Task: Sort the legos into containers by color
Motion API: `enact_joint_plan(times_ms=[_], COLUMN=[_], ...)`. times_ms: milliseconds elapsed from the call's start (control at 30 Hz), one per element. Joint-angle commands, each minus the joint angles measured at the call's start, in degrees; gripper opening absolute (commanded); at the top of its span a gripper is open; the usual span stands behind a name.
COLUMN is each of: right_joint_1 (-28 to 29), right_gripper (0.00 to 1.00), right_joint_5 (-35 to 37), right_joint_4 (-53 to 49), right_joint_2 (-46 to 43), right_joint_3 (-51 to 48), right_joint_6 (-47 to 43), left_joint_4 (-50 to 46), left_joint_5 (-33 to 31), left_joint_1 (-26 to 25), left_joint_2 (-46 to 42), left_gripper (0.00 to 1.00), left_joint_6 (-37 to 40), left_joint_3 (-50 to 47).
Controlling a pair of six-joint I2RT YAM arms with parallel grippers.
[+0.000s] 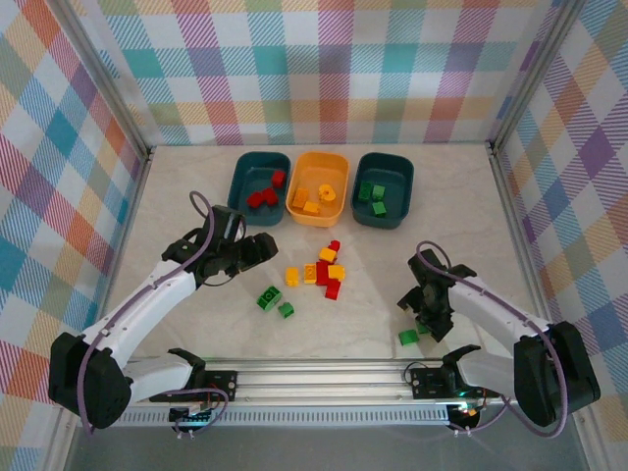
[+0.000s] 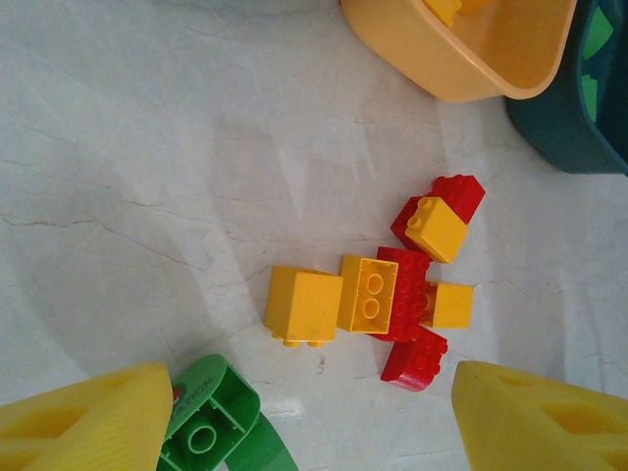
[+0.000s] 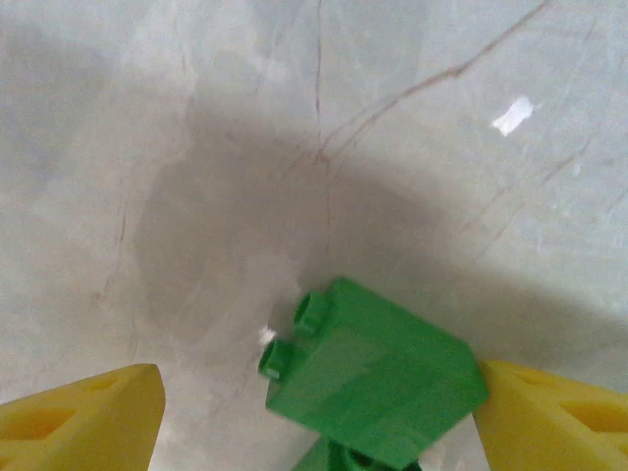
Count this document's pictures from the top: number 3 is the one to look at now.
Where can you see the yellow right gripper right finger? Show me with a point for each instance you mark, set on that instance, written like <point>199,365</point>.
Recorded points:
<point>554,427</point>

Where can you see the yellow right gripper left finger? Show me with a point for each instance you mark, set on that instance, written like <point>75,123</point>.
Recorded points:
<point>73,427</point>

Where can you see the green lego brick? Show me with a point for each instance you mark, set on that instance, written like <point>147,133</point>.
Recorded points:
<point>382,382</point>
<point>338,458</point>

